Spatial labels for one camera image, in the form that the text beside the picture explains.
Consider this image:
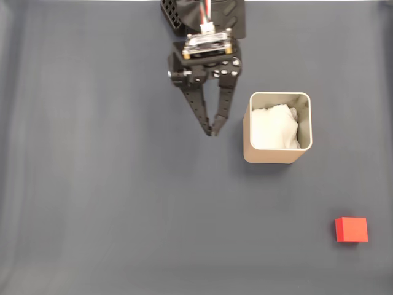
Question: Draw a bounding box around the dark blue table mat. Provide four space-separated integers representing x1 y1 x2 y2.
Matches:
0 0 393 295

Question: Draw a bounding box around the red cube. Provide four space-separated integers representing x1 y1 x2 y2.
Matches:
334 216 369 243

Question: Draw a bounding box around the red white black wire bundle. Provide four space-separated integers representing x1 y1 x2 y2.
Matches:
197 0 216 34

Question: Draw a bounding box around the white crumpled cloth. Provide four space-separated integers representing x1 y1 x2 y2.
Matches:
251 103 300 149

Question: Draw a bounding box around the bare circuit board camera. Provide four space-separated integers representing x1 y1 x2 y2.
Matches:
181 27 234 60

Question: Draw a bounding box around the beige square box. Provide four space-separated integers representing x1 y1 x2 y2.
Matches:
243 91 313 165

